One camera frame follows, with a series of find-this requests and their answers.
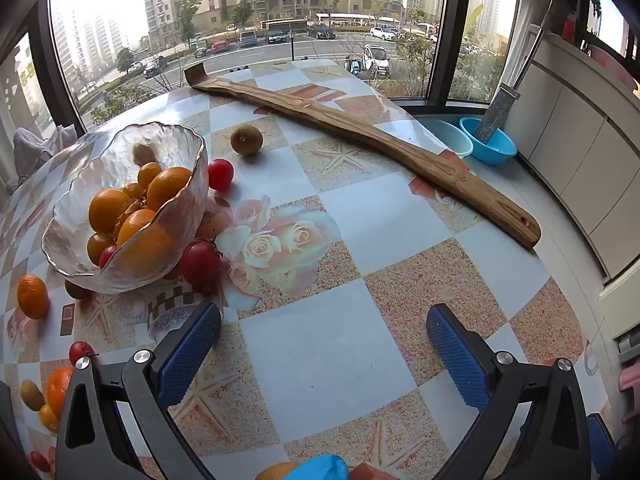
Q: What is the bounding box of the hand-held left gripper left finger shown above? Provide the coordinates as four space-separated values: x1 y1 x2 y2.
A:
55 301 222 480

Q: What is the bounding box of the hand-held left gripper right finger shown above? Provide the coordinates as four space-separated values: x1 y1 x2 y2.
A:
426 303 592 480

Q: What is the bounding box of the orange mandarin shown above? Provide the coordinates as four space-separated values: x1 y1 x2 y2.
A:
46 366 76 421
16 274 50 320
255 461 300 480

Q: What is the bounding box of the heap of oranges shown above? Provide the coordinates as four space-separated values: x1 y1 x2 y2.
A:
86 160 193 273

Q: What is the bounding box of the light blue plastic object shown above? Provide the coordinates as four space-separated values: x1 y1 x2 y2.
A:
292 454 349 480

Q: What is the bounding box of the bright blue plastic basin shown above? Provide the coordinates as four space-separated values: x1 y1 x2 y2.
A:
459 117 518 165

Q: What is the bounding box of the clear glass bowl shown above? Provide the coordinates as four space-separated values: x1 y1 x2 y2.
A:
41 122 209 293

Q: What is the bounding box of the pale blue plastic basin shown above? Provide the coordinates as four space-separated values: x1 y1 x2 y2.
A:
419 119 474 157

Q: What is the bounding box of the white cabinet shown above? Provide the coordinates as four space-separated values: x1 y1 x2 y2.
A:
500 30 640 281

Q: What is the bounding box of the white cloth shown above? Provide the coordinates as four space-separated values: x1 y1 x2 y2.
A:
12 125 78 181

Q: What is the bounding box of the long wooden board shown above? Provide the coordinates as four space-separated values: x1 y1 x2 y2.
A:
183 63 542 249

